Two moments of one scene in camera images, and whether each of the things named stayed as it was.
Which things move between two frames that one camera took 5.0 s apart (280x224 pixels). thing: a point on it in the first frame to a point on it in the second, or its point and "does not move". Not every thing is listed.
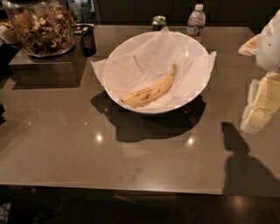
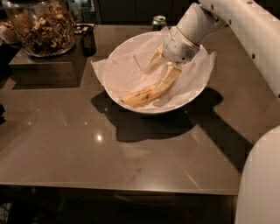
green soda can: (158, 23) does not move
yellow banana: (150, 93) does not move
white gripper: (269, 48) to (177, 46)
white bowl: (157, 72) does not move
